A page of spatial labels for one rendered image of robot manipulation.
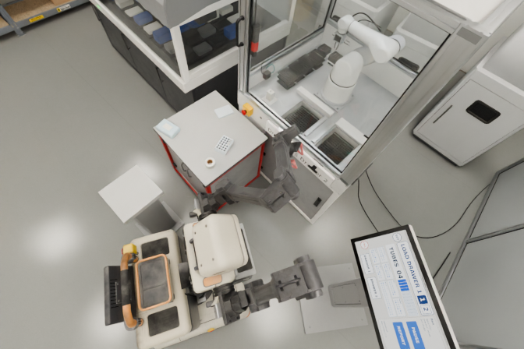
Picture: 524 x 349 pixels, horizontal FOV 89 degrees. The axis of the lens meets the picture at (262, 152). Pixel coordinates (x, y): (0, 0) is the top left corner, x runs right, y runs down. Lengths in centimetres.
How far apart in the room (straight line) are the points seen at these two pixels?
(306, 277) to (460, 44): 80
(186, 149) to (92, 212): 121
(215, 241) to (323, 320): 158
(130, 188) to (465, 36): 179
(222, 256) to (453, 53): 99
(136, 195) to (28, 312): 132
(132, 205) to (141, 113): 157
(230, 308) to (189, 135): 123
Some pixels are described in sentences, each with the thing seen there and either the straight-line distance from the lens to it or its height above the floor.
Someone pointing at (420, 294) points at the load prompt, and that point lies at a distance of 148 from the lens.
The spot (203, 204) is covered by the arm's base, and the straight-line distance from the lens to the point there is 126.
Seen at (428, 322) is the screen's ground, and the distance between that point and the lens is 148.
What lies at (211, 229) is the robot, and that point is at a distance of 105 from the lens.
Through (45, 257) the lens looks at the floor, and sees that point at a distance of 287.
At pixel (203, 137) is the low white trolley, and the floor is 76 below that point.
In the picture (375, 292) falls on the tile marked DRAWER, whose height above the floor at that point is 100.
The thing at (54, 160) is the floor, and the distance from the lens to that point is 324.
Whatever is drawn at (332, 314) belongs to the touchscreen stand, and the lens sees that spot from 247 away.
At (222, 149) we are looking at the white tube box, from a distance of 187.
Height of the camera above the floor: 240
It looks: 59 degrees down
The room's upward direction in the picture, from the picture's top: 9 degrees clockwise
